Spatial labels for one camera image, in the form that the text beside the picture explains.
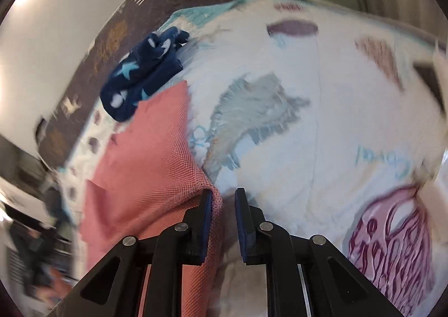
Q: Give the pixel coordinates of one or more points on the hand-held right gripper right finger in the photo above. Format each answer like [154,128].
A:
[241,220]

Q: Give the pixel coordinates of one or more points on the pink knit cloth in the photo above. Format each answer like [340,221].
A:
[140,166]

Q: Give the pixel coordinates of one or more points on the white shell print quilt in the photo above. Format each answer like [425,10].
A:
[315,110]

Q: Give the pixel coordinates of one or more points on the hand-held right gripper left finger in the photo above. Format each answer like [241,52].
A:
[207,213]

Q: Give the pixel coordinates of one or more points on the brown deer print blanket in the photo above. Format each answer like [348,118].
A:
[115,30]

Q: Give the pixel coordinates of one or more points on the navy star print garment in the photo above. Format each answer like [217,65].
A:
[140,75]

